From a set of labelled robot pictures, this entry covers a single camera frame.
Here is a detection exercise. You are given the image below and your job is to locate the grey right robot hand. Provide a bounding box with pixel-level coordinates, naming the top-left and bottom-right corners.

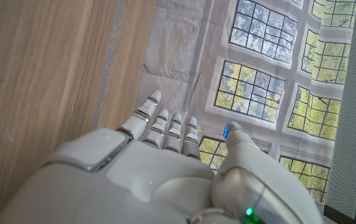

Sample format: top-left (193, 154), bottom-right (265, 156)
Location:
top-left (0, 90), bottom-right (324, 224)

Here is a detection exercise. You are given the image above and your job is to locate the printed window backdrop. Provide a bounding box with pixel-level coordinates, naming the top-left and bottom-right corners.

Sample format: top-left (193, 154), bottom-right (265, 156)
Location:
top-left (134, 0), bottom-right (356, 205)

